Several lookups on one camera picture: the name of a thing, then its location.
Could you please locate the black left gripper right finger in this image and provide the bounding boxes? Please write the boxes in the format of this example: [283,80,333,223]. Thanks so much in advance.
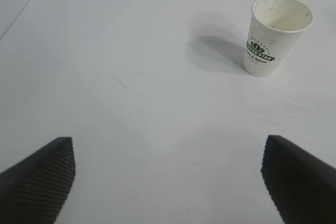
[260,134,336,224]

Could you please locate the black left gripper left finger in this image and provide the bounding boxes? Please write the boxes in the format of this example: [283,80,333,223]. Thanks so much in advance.
[0,136,76,224]

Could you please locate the white paper coffee cup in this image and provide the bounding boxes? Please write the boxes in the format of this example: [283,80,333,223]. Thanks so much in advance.
[243,0,314,78]

